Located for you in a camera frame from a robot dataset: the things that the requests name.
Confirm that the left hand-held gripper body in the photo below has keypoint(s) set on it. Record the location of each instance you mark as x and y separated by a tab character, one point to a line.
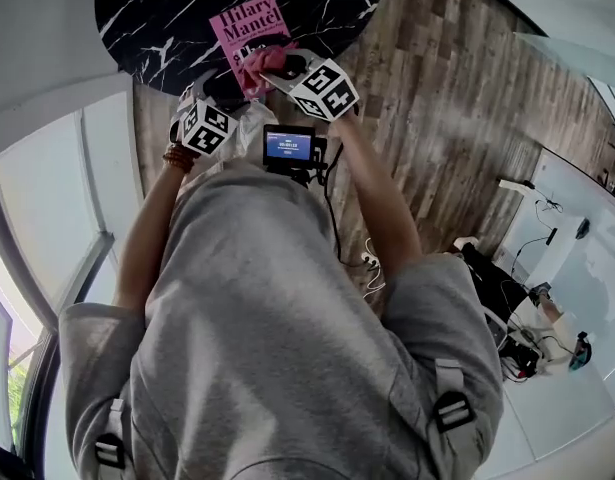
207	128

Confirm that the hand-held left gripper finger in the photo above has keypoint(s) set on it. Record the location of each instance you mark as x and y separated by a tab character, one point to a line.
204	80

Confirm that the small black monitor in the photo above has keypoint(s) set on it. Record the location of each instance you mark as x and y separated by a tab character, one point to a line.
288	148

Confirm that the pink book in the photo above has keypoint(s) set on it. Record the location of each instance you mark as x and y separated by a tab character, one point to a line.
247	28

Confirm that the black marble round table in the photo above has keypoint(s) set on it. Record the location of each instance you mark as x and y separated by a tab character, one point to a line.
152	18

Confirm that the teal black headset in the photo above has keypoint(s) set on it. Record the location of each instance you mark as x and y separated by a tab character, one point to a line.
582	355

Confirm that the black window frame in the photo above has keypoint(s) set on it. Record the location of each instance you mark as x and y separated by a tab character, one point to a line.
39	393

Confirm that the black computer mouse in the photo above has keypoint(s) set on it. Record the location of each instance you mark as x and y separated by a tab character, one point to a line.
583	228

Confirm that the white desk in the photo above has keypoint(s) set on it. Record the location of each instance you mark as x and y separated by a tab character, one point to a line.
572	278

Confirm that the frosted glass door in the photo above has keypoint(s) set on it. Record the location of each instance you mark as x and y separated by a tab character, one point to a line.
572	55

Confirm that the pink cloth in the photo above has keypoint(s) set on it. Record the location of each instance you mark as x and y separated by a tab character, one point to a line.
267	63

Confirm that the person's grey sweatshirt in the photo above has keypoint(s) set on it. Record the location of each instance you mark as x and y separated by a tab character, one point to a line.
287	343

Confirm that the person's right forearm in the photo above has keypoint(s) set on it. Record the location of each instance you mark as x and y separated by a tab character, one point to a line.
377	203

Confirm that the small black desk device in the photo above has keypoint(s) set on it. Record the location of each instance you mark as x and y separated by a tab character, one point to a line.
552	235

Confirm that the person's left forearm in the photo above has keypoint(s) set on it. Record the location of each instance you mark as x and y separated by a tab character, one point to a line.
147	238

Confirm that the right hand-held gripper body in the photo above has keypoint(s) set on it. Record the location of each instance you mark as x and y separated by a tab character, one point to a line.
327	93

